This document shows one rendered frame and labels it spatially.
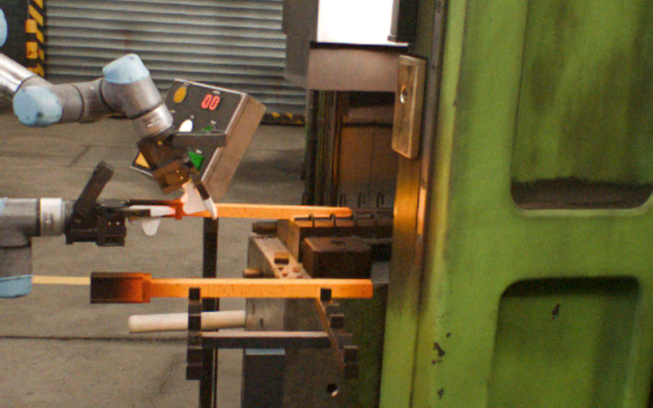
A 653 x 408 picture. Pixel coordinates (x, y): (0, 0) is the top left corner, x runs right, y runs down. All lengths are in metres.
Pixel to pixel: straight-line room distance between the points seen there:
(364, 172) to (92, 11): 7.84
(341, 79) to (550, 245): 0.53
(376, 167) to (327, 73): 0.41
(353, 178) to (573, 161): 0.66
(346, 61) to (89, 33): 8.12
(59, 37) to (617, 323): 8.58
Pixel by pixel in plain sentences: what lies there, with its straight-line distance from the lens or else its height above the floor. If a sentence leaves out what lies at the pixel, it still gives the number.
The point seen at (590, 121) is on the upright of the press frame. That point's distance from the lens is 1.58.
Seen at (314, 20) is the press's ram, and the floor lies 1.40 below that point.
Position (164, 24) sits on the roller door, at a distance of 9.67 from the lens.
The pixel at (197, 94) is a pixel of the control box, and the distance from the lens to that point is 2.37.
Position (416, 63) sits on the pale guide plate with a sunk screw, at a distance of 1.52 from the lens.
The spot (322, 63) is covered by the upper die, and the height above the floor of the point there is 1.32.
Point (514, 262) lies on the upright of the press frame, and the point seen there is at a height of 1.04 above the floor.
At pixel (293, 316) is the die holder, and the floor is 0.86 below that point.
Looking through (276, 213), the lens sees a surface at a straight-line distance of 1.83.
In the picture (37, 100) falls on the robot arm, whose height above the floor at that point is 1.24.
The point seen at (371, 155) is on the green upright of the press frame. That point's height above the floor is 1.09.
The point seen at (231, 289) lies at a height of 0.98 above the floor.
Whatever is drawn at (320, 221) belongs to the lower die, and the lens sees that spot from 1.83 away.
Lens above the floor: 1.46
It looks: 13 degrees down
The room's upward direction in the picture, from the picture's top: 3 degrees clockwise
